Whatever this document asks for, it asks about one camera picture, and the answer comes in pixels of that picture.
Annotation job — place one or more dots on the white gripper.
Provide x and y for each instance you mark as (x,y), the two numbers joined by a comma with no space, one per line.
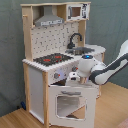
(72,79)

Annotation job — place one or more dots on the white oven door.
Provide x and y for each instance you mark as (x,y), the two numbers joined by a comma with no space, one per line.
(72,106)

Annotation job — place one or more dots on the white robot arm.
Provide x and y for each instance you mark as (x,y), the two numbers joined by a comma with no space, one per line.
(97,71)

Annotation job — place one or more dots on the wooden toy kitchen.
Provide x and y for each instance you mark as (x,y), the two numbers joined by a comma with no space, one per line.
(45,40)

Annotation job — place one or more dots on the left red oven knob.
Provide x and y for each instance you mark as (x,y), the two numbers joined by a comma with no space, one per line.
(56,75)

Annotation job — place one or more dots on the silver toy sink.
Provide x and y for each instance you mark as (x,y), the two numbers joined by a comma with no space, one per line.
(79,51)

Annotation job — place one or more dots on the black toy stovetop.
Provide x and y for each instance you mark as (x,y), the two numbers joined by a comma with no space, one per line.
(52,59)

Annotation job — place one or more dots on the grey range hood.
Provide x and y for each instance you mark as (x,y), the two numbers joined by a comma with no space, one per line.
(48,18)

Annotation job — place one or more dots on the toy microwave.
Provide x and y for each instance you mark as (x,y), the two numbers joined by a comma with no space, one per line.
(77,11)

